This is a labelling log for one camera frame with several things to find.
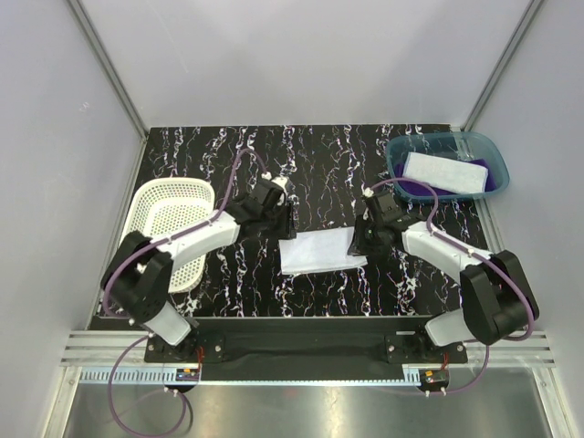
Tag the teal transparent plastic tray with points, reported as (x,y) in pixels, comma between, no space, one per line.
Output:
(460,146)

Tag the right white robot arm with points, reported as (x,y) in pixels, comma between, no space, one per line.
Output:
(497,301)

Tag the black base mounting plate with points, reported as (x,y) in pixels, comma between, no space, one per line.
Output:
(260,371)

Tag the right connector box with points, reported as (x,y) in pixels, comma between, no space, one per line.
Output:
(439,377)

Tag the light blue towel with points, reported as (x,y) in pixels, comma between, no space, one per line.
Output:
(445,174)

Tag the purple towel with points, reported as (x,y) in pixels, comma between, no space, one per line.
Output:
(421,189)

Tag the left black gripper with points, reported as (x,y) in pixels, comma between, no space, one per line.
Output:
(286,230)

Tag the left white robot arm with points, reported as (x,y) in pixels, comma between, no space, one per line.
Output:
(138,277)

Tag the connector box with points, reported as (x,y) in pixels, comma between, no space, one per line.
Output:
(439,377)
(187,375)

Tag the pale lavender towel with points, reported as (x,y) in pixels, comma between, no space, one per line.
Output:
(318,252)

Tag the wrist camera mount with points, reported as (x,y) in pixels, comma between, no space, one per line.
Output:
(282,182)
(368,198)

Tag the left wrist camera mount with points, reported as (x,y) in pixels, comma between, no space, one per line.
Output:
(282,182)

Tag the left connector box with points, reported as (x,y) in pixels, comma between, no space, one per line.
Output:
(187,375)

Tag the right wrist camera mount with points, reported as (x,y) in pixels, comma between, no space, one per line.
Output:
(368,198)

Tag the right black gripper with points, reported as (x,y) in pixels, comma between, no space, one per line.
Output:
(359,247)

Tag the white plastic basket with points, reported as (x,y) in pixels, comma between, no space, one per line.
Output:
(166,206)

